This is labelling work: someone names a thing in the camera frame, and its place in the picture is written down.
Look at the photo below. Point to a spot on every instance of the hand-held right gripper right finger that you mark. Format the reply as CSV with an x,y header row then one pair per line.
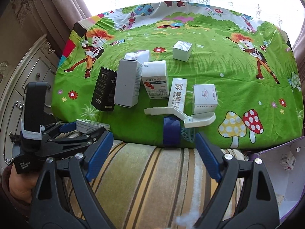
x,y
207,157

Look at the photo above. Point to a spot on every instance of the white box red blue print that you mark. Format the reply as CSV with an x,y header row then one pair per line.
x,y
154,76

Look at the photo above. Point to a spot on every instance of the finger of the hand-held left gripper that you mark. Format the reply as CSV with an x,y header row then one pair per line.
x,y
71,143
68,127

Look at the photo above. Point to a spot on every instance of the black box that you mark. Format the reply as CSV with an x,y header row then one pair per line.
x,y
104,88

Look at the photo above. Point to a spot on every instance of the narrow long white box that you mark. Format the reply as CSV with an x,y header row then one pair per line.
x,y
176,95

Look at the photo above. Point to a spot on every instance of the small white barcode box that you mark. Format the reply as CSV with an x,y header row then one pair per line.
x,y
288,161

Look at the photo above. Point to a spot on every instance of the striped plush cushion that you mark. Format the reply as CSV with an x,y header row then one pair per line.
x,y
152,183

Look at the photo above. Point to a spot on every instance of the teal mesh holder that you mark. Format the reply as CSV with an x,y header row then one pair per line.
x,y
187,135

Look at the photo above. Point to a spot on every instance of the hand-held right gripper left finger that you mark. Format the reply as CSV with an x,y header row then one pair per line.
x,y
100,155

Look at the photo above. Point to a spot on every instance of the white box with text lines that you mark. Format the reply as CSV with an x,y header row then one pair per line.
x,y
91,125

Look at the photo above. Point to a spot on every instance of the person's left hand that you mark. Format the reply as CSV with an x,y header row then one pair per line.
x,y
20,183

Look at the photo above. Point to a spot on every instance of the purple cardboard box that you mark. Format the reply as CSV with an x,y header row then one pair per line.
x,y
274,171

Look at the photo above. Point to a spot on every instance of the white cube box with logo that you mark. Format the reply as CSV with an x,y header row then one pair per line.
x,y
205,97

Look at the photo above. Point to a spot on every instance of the green cartoon printed cloth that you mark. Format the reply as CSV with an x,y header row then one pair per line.
x,y
214,76

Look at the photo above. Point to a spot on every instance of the white plastic oval-ended tool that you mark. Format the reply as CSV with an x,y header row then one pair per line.
x,y
200,121

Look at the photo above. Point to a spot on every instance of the person's left forearm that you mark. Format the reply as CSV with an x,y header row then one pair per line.
x,y
9,202

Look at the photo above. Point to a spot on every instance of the tall grey white box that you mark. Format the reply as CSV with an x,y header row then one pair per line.
x,y
126,83

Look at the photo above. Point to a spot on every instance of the small silver white cube box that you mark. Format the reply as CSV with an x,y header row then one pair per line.
x,y
182,52

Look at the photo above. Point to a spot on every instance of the white carved dresser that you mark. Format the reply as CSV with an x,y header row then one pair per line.
x,y
31,71

